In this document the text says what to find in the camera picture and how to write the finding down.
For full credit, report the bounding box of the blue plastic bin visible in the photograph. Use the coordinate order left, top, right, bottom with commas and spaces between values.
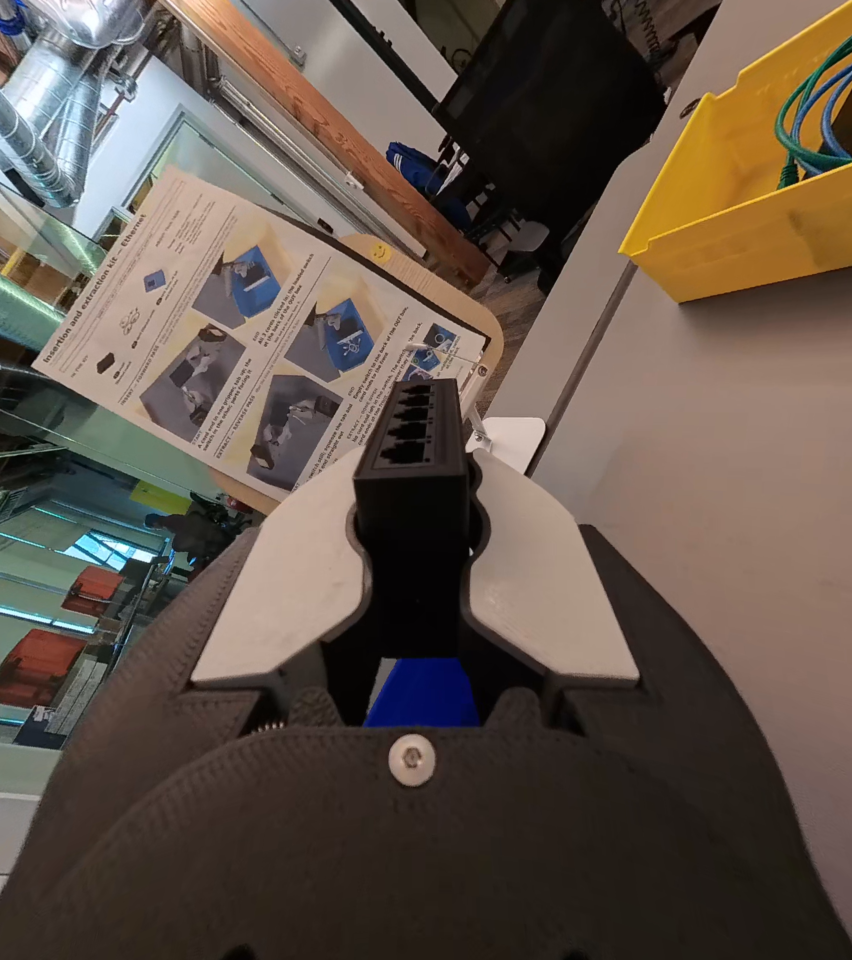
363, 657, 481, 729

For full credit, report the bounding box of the wooden beam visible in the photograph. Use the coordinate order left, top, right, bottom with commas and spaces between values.
159, 0, 494, 290

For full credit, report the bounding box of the yellow plastic bin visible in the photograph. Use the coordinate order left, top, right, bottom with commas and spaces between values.
618, 0, 852, 304

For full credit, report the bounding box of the silver ventilation duct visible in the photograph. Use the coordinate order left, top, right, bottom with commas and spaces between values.
0, 0, 164, 210

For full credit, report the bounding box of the black monitor screen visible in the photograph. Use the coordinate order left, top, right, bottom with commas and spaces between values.
432, 0, 668, 249

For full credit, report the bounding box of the red machine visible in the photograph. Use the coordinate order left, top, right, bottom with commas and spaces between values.
60, 564, 125, 618
0, 628, 88, 710

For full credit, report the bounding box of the wooden backing board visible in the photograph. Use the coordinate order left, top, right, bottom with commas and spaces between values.
208, 232, 505, 519

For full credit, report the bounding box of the white stand base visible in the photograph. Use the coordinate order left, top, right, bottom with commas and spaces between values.
471, 416, 547, 475

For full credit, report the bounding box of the blue striped bag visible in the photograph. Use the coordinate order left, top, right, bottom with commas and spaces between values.
384, 141, 472, 226

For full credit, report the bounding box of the yellow paper note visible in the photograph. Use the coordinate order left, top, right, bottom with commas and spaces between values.
129, 480, 192, 517

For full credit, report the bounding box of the black ethernet switch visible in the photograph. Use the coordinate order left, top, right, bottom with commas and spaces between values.
353, 378, 472, 661

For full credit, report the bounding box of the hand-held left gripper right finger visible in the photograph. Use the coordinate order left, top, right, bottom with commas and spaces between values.
459, 448, 643, 690

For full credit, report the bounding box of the green ethernet cable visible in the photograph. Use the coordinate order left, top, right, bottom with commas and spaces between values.
774, 3, 852, 189

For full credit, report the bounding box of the printed instruction sheet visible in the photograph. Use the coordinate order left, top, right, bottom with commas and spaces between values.
30, 166, 488, 502

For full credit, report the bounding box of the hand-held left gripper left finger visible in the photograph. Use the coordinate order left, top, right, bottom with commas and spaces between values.
190, 448, 374, 690

